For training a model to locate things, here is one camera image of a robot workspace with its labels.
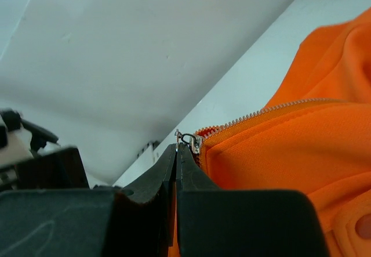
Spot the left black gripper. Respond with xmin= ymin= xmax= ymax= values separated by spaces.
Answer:
xmin=1 ymin=108 xmax=89 ymax=190

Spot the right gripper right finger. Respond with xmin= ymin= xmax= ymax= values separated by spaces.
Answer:
xmin=176 ymin=144 xmax=219 ymax=253

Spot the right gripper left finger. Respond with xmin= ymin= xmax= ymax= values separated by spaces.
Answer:
xmin=123 ymin=144 xmax=177 ymax=248

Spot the orange zip jacket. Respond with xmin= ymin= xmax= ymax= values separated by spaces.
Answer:
xmin=168 ymin=7 xmax=371 ymax=257

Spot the silver zipper pull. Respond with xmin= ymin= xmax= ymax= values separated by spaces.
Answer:
xmin=174 ymin=129 xmax=205 ymax=155

